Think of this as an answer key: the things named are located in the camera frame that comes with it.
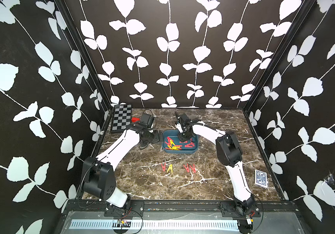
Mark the red clothespin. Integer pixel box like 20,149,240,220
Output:
190,164,197,173
161,163,166,172
183,164,190,172
185,141,195,148

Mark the teal plastic storage box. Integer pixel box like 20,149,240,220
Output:
162,130,199,154

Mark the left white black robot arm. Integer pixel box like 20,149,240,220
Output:
79,122,162,209

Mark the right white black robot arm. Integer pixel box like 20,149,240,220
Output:
175,121,255,215

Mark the yellow clothespin in box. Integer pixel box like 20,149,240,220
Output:
165,137,182,150

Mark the small red block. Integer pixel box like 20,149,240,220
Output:
131,117,140,122

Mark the black white checkerboard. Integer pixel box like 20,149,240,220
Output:
110,104,132,133

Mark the blue playing card deck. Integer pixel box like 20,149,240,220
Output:
255,170,268,188

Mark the small circuit board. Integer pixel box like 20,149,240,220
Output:
113,219,131,230

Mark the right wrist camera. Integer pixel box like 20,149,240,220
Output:
175,111,190,133

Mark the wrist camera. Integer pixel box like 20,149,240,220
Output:
175,111,190,133
140,113,154,129

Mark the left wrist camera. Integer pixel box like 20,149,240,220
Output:
140,113,154,129

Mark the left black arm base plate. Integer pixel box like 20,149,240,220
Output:
104,200,145,218

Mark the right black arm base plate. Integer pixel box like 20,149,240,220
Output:
219,201,262,219

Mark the white perforated rail strip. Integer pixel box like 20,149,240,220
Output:
68,219,239,231

